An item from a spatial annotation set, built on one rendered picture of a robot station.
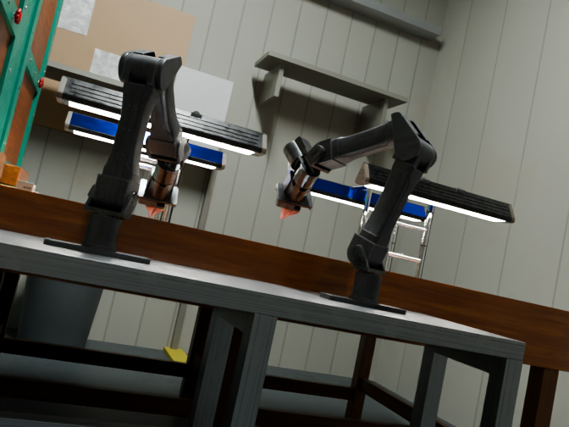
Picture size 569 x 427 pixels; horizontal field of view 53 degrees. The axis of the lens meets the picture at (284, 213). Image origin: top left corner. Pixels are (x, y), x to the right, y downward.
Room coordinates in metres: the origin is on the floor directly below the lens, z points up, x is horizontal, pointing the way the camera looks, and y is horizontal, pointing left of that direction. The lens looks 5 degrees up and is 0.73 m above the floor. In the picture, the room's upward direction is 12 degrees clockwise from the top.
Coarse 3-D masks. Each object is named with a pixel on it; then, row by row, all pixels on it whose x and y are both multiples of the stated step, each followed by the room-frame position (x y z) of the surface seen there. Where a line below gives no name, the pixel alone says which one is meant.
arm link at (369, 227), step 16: (400, 160) 1.28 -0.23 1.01; (416, 160) 1.26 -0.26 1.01; (432, 160) 1.30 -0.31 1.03; (400, 176) 1.28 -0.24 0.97; (416, 176) 1.29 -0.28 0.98; (384, 192) 1.31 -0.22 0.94; (400, 192) 1.29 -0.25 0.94; (384, 208) 1.30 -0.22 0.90; (400, 208) 1.31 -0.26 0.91; (368, 224) 1.32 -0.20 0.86; (384, 224) 1.30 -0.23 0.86; (352, 240) 1.34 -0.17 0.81; (368, 240) 1.31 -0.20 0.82; (384, 240) 1.32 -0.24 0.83; (368, 256) 1.30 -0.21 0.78; (384, 256) 1.35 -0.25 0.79
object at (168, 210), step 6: (192, 114) 1.70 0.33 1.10; (198, 114) 1.70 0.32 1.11; (186, 138) 1.86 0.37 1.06; (144, 156) 1.82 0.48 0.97; (150, 162) 1.83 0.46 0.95; (156, 162) 1.84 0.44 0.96; (180, 168) 1.87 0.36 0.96; (180, 174) 1.87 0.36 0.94; (174, 186) 1.86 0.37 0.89; (168, 210) 1.86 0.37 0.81; (162, 216) 1.86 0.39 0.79; (168, 216) 1.86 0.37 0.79; (168, 222) 1.87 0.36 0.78
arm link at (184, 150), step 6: (180, 144) 1.37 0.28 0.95; (186, 144) 1.48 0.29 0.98; (180, 150) 1.38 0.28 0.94; (186, 150) 1.47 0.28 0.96; (150, 156) 1.39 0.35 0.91; (156, 156) 1.40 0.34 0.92; (162, 156) 1.40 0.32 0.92; (180, 156) 1.39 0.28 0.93; (186, 156) 1.47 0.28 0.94; (168, 162) 1.39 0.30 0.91; (174, 162) 1.39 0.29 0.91; (180, 162) 1.46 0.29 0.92
